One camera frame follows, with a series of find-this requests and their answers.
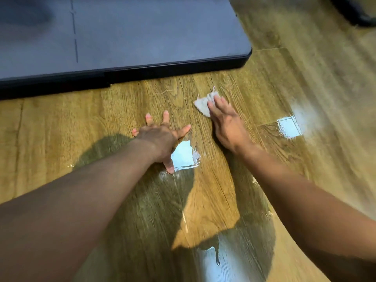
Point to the person's left hand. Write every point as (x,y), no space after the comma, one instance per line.
(158,140)

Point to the person's right hand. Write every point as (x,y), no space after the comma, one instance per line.
(230,127)

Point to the person's left little finger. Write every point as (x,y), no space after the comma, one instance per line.
(135,132)

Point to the person's left thumb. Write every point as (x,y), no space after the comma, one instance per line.
(169,165)

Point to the person's right fingers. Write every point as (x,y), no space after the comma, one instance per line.
(221,106)

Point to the person's left middle finger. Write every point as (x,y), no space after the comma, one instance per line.
(166,118)

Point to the white wiping cloth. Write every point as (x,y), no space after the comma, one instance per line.
(202,104)

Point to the person's right forearm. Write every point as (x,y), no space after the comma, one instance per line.
(308,208)

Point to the person's left forearm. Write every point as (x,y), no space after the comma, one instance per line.
(73,208)

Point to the grey board with black edge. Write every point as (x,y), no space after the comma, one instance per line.
(123,35)

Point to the black furniture base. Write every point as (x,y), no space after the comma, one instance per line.
(354,11)

